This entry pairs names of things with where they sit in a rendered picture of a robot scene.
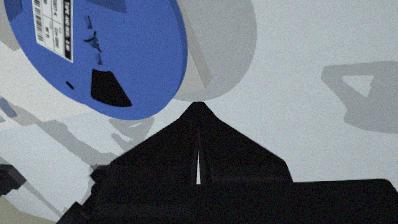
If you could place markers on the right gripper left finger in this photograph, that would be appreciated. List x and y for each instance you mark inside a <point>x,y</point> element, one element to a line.
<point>171,154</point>

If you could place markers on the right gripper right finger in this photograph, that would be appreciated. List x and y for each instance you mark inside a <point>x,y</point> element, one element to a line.
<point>226,156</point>

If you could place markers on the blue reel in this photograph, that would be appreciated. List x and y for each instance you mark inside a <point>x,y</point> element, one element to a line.
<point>18,24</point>
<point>138,65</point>

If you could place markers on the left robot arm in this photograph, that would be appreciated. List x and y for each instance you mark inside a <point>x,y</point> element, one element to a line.
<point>7,183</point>

